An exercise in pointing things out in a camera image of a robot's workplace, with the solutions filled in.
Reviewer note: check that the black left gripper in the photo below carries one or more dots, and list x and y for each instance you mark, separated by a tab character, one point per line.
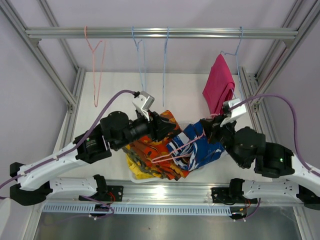
157	127

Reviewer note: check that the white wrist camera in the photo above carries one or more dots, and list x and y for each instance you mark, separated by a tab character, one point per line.
233	110
142	102

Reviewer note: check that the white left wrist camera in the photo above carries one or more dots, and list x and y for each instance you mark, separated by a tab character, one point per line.
142	102

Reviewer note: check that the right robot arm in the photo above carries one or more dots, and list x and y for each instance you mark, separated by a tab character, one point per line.
249	149

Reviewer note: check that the blue white patterned trousers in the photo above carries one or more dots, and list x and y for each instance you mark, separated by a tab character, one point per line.
197	147

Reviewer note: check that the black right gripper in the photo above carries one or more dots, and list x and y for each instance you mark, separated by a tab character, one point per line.
212	128

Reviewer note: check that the light blue hanger orange trousers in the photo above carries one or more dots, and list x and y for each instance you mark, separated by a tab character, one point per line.
164	66

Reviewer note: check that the light blue hanger camo trousers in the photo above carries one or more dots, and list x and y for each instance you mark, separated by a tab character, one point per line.
141	58

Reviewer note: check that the right aluminium frame posts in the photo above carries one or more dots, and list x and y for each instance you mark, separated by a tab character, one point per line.
281	51

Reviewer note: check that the aluminium frame posts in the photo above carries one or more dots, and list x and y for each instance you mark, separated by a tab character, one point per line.
71	97
281	51

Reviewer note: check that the orange camouflage trousers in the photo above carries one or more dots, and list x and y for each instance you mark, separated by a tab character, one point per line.
148	149

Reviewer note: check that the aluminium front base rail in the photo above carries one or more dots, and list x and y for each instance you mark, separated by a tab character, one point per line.
162	192

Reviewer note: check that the light blue hanger magenta trousers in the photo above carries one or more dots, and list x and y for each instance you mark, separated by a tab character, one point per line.
236	54

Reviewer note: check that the left aluminium frame posts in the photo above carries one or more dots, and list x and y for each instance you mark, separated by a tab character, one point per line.
71	97

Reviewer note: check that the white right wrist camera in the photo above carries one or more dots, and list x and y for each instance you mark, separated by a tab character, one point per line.
233	110

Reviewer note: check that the aluminium hanging rail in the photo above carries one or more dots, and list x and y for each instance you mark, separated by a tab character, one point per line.
282	33

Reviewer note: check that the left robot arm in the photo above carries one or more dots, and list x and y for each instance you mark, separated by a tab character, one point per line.
40	181

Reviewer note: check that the white slotted cable duct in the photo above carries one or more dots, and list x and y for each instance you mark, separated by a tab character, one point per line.
138	209

